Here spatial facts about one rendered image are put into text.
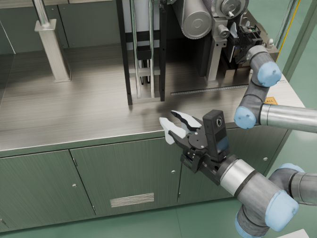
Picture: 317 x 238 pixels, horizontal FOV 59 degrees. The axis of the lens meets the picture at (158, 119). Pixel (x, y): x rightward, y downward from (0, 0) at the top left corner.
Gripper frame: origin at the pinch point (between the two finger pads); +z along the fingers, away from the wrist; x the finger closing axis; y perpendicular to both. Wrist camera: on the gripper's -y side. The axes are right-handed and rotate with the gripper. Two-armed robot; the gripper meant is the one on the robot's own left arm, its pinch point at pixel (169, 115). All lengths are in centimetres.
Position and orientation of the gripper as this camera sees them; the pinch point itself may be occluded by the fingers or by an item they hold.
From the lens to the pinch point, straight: 72.7
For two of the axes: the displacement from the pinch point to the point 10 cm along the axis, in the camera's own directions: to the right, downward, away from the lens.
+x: 7.3, -4.1, 5.4
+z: -6.8, -5.6, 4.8
